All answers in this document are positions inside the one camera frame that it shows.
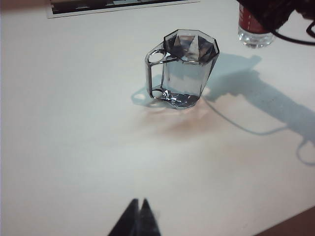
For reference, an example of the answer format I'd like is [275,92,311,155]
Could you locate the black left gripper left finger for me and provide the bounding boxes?
[107,198,142,236]

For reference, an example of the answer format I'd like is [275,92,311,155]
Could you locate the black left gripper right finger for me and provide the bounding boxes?
[139,198,162,236]

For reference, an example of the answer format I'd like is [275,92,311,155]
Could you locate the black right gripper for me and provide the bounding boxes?
[237,0,315,32]

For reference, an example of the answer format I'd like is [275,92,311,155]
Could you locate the clear red-label water bottle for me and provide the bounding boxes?
[237,3,275,49]

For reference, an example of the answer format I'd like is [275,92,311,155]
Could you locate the transparent grey faceted mug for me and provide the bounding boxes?
[144,29,220,110]

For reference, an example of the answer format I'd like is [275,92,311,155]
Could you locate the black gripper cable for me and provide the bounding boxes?
[270,19,315,47]

